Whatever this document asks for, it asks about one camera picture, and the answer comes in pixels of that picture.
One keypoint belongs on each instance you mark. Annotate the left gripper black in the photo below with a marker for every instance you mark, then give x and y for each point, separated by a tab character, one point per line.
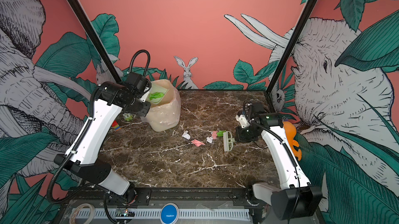
146	111

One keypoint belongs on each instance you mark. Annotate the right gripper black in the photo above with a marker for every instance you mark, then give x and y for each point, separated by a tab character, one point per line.
239	135

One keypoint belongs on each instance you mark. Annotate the light green dustpan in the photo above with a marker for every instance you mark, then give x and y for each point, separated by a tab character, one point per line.
157	88

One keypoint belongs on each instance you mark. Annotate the light green hand brush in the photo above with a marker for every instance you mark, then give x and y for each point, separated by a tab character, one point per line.
228	141

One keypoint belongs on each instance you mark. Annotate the beige trash bin with liner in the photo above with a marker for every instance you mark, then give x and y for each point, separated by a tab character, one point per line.
166	114

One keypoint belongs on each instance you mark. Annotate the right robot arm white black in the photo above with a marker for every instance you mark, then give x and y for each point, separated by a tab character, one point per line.
289	171

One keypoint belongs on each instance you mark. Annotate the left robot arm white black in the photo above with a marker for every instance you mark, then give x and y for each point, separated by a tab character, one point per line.
106	102

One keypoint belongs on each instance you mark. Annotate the small green frog toy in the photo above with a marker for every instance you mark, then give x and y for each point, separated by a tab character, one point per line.
128	117

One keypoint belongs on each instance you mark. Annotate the green paper scrap centre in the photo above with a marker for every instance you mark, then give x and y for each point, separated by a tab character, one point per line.
156	97

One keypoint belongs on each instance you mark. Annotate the green paper scrap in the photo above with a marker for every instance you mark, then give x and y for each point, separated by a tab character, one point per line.
220	133
156	97

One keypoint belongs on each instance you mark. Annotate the orange plush toy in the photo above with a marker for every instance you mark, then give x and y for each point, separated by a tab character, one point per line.
291	132

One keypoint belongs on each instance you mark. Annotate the red blue toy block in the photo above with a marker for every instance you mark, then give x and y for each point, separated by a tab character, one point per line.
115	126

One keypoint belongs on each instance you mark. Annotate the green paper scrap upper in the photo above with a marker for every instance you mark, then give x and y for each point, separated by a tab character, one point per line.
220	133

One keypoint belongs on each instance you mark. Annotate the pink paper scrap upper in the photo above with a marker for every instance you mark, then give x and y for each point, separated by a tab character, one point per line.
214	135

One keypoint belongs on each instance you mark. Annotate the pink paper scrap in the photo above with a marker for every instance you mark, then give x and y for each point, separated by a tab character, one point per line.
197	143
214	135

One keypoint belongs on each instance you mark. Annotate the small white paper scrap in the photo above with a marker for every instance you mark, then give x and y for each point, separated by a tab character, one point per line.
209	140

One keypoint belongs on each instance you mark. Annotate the pink paper scrap middle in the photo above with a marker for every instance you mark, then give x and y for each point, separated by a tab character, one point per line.
197	143

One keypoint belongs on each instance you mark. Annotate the white paper scrap upper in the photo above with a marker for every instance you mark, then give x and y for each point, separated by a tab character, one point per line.
186	135

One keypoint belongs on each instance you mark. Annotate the blue round button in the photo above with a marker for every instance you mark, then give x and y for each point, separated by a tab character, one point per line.
169	214

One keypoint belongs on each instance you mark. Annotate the coiled clear tube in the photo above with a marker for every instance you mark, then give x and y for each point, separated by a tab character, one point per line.
84	208

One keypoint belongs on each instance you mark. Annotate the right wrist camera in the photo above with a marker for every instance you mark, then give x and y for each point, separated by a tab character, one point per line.
244	123

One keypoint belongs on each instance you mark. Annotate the left black frame post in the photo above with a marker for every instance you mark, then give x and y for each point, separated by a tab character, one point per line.
93	36

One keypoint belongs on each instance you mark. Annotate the black frame post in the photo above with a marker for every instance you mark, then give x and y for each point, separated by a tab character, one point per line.
308	8
93	36

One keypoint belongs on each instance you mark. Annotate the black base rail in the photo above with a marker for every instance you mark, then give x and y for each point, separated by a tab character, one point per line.
187	194

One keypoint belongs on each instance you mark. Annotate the white slotted cable duct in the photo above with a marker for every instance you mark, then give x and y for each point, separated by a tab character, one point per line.
155	213

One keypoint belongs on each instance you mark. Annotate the right black frame post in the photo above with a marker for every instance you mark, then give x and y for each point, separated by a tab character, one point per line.
308	8

